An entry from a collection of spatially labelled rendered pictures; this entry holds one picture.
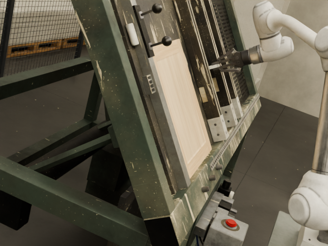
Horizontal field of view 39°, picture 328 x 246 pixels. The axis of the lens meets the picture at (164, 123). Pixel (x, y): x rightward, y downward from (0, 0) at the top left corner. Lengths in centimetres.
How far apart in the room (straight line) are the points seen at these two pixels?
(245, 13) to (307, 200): 442
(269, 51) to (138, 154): 98
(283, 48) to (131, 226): 113
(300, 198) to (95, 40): 90
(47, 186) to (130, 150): 41
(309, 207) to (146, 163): 60
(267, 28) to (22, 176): 127
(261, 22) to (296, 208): 92
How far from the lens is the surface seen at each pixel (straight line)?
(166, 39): 167
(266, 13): 224
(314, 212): 173
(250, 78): 358
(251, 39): 595
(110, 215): 174
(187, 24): 234
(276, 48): 228
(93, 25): 155
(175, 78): 204
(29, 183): 184
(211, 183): 209
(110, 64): 153
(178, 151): 181
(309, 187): 176
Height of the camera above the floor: 174
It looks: 20 degrees down
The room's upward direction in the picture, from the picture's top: 17 degrees clockwise
